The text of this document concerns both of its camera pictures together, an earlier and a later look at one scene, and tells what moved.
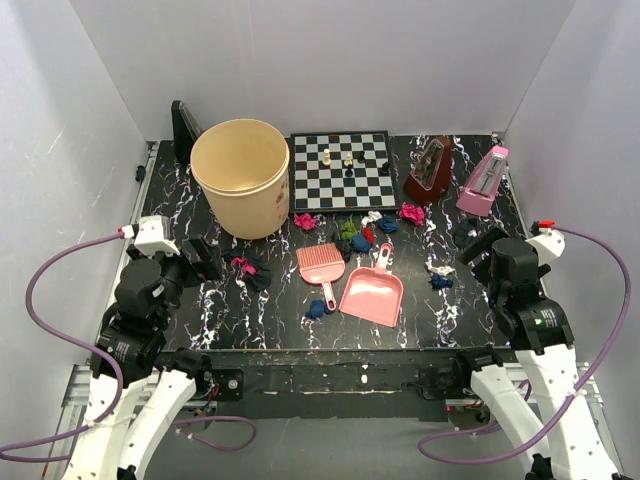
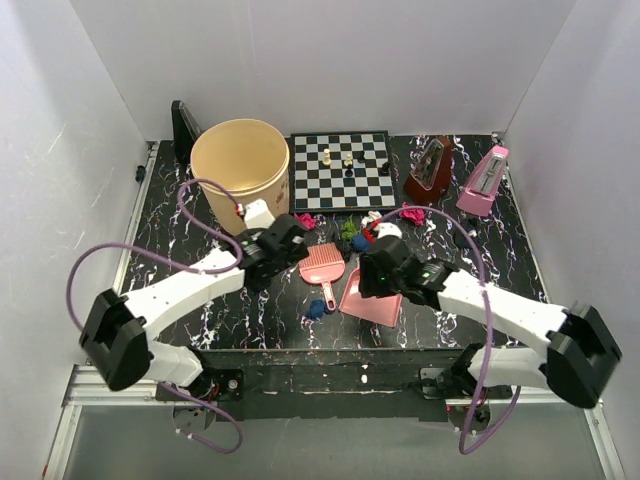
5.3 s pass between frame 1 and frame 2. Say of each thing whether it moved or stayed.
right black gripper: moved
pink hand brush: stayed
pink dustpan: stayed
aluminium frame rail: stayed
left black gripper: moved
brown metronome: stayed
